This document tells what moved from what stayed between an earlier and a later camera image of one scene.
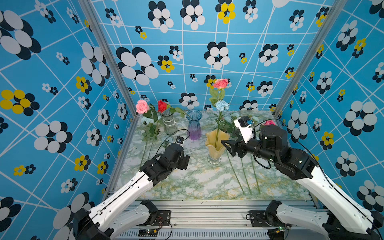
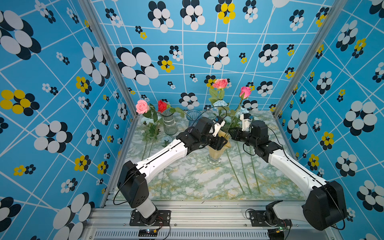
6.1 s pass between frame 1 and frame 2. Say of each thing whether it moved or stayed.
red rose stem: stayed
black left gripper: moved
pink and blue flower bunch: moved
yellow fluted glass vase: stayed
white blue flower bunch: stayed
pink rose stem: stayed
